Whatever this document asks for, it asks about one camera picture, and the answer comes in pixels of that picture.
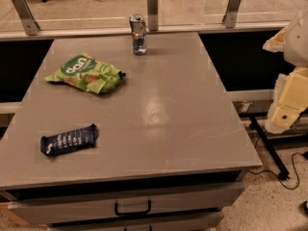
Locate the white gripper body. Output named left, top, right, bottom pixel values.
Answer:
left=284, top=4, right=308, bottom=67

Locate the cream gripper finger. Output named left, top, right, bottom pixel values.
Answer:
left=263, top=27, right=287, bottom=53
left=265, top=67, right=308, bottom=134

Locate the dark blue rxbar wrapper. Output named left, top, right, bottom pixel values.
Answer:
left=40, top=124, right=99, bottom=157

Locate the silver blue redbull can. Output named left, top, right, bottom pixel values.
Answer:
left=129, top=13, right=147, bottom=55

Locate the black metal stand leg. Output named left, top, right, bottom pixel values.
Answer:
left=249, top=116, right=289, bottom=180

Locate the lower grey drawer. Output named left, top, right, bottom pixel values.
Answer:
left=47, top=212, right=223, bottom=231

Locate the grey drawer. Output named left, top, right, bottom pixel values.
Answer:
left=8, top=182, right=244, bottom=224
left=47, top=212, right=223, bottom=231

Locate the green chip bag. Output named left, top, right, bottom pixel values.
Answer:
left=44, top=52, right=126, bottom=94

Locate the upper grey drawer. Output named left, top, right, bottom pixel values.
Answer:
left=8, top=182, right=244, bottom=224

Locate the right metal railing bracket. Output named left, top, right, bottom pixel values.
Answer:
left=222, top=0, right=242, bottom=28

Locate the metal railing bracket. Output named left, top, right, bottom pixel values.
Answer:
left=147, top=0, right=158, bottom=31
left=12, top=0, right=39, bottom=36
left=222, top=0, right=242, bottom=28

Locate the black floor cable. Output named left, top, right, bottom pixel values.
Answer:
left=248, top=136, right=308, bottom=192

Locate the middle metal railing bracket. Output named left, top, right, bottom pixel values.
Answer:
left=147, top=0, right=158, bottom=31

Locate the black drawer handle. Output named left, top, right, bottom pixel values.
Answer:
left=114, top=200, right=152, bottom=217

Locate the left metal railing bracket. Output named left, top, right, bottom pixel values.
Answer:
left=12, top=0, right=39, bottom=36

